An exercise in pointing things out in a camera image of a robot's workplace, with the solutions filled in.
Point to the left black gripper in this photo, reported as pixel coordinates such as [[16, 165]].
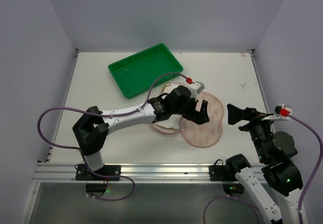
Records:
[[192, 108]]

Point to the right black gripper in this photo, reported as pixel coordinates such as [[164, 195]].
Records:
[[248, 118]]

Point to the peach patterned mesh laundry bag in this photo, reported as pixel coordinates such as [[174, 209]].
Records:
[[201, 136]]

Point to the white bra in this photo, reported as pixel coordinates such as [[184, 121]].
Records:
[[171, 123]]

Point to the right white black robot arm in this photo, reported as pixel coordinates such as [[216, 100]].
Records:
[[275, 151]]

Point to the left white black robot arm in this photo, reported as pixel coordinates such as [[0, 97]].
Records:
[[94, 126]]

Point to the green plastic tray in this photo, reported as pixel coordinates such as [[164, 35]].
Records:
[[135, 74]]

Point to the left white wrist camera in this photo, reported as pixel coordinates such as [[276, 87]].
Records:
[[196, 88]]

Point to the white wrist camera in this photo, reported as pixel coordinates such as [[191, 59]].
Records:
[[282, 112], [196, 88]]

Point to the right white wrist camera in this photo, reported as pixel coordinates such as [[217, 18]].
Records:
[[282, 112]]

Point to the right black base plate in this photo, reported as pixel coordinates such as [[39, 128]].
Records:
[[219, 171]]

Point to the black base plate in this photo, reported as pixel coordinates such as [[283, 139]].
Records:
[[219, 171], [107, 173]]

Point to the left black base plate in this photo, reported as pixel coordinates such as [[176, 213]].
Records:
[[107, 173]]

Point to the aluminium mounting rail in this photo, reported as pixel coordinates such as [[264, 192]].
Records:
[[140, 173]]

